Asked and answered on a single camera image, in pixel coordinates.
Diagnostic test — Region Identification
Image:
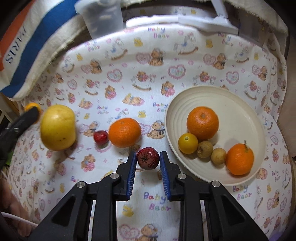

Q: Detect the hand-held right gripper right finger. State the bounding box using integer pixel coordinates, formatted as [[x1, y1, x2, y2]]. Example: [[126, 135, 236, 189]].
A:
[[159, 151, 270, 241]]

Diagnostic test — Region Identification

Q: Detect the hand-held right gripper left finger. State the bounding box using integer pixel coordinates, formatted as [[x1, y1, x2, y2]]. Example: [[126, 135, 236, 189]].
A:
[[28, 151, 137, 241]]

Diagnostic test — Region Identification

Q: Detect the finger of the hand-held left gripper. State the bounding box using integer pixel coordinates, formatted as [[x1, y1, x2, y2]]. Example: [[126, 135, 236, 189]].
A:
[[0, 107, 40, 145]]

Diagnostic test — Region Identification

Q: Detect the small orange fruit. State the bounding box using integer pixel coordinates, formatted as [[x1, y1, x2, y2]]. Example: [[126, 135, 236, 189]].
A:
[[25, 103, 42, 117]]

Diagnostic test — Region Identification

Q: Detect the small red fruit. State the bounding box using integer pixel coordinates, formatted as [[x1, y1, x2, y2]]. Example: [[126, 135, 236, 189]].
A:
[[136, 147, 160, 170], [93, 130, 109, 146]]

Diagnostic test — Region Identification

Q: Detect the small yellow round fruit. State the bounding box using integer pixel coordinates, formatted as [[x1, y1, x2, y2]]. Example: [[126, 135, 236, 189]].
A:
[[178, 133, 199, 154]]

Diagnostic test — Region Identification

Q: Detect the brown longan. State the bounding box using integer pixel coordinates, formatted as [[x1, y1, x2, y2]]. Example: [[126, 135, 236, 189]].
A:
[[197, 141, 213, 159], [211, 147, 227, 166]]

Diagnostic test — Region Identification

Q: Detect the cream round plate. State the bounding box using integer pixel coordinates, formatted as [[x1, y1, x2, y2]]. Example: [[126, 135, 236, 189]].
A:
[[164, 86, 266, 186]]

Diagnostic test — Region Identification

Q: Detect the person's left hand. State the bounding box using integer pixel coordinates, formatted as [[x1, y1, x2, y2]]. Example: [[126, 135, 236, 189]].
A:
[[0, 178, 33, 237]]

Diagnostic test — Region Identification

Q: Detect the yellow apple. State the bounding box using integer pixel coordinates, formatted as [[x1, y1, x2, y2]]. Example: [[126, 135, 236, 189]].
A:
[[40, 104, 77, 151]]

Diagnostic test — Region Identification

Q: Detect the stemless tangerine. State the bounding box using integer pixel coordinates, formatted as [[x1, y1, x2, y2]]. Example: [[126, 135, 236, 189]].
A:
[[186, 106, 219, 141], [108, 118, 142, 148]]

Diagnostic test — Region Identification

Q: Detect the tangerine with stem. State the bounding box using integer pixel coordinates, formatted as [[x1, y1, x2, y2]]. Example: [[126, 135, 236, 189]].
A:
[[226, 140, 254, 176]]

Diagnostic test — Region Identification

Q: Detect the striped printed cloth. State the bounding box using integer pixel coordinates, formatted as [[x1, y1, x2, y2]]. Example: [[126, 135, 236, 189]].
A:
[[0, 0, 289, 101]]

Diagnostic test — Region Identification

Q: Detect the clear plastic container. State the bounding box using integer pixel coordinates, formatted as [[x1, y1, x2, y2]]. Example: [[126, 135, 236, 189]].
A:
[[74, 0, 124, 39]]

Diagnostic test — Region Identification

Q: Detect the white desk lamp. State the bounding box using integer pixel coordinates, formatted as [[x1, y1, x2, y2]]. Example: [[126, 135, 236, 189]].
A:
[[178, 0, 239, 35]]

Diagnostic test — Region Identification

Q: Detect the white cable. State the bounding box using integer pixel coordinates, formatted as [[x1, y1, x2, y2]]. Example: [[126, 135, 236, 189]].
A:
[[0, 211, 39, 228]]

